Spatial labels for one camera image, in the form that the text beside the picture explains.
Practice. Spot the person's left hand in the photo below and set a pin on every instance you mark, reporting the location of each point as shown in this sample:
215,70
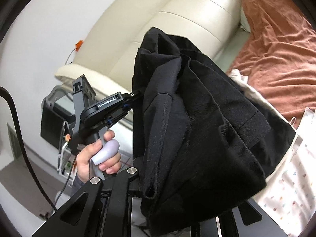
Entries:
107,157

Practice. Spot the light green pillow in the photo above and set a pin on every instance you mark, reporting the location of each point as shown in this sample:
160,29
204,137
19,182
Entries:
244,22

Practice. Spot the white floral bed sheet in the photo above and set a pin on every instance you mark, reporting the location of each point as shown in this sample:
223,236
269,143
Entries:
289,197

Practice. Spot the rust orange blanket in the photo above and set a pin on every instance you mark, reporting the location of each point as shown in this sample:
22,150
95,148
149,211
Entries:
279,57

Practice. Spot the black garment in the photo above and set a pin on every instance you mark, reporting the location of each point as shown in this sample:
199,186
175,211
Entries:
202,146

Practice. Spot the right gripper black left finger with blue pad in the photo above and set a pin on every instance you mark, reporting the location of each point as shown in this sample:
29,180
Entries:
99,208

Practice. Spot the white bedside table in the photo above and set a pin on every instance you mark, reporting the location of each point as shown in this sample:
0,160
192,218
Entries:
64,158

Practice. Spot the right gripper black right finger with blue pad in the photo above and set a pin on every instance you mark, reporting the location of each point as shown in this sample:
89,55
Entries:
247,219

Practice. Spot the cream leather headboard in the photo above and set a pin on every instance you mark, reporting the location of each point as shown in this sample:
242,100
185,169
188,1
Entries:
106,57

